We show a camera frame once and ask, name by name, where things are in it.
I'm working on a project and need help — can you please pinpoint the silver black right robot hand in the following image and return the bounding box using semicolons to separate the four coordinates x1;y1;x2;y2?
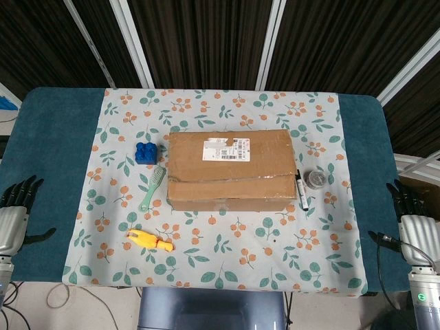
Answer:
368;180;440;267

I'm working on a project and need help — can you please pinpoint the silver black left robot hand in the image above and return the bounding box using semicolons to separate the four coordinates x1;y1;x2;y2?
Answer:
0;175;56;257

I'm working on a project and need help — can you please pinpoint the brown cardboard box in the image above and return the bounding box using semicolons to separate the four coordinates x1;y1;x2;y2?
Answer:
166;129;298;212

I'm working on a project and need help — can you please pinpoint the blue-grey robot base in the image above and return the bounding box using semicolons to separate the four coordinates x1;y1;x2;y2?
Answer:
137;287;288;330

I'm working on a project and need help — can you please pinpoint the background brown carton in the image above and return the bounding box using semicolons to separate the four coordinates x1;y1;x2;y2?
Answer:
398;177;440;221

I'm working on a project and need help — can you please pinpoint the teal fabric table cover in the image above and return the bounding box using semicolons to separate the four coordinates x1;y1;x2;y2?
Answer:
0;86;419;296

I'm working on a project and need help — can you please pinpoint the clear jar of metal pins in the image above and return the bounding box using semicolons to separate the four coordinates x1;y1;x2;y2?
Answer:
305;170;327;190

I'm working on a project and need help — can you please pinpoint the blue plastic item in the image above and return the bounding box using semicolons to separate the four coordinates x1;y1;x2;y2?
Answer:
0;82;20;113

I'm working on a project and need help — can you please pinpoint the black white marker pen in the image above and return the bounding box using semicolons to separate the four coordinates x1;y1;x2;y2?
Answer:
294;168;309;211

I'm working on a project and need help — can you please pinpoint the yellow rubber chicken toy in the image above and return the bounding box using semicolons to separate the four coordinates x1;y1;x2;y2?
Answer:
126;228;175;254

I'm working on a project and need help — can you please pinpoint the green plastic hairbrush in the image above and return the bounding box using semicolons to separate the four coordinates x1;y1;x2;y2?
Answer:
138;166;168;212

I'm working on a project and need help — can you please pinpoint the blue toy building block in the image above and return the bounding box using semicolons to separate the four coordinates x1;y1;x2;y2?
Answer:
134;142;159;164

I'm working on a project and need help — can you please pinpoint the floral leaf fruit tablecloth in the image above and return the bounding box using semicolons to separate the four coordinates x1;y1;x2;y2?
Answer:
61;88;369;297

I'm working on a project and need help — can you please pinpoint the black right hand cable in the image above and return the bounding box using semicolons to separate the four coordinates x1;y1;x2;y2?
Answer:
376;232;440;317

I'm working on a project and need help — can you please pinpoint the white curved metal frame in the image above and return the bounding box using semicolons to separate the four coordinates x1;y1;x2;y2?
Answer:
393;153;440;179

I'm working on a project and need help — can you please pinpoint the beige floor cord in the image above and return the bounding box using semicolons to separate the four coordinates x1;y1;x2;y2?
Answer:
46;282;116;324

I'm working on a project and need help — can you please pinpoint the thin white frame post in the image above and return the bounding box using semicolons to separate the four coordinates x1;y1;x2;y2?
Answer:
63;0;117;89

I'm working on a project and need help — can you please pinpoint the thick white frame post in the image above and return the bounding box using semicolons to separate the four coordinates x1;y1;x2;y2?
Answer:
109;0;155;89

